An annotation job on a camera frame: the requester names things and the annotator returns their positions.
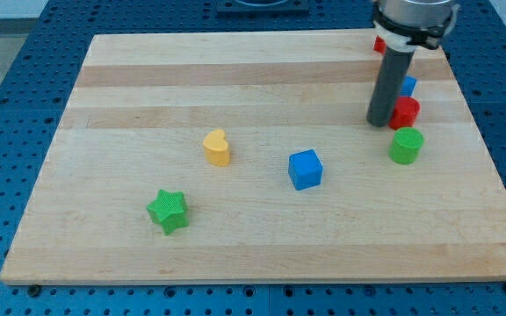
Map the red block at back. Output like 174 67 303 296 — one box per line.
373 36 387 55

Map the wooden board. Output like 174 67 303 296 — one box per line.
0 29 506 285

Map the yellow heart block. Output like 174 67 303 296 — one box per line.
203 129 230 167

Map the blue block behind rod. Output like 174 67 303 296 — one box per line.
401 75 417 97

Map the blue cube block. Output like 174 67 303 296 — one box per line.
288 149 323 190

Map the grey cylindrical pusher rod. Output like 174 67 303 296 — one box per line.
366 47 414 127

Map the green star block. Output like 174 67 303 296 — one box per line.
147 190 189 235

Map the green cylinder block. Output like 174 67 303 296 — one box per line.
388 127 424 165

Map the red cylinder block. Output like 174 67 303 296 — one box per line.
388 96 421 130

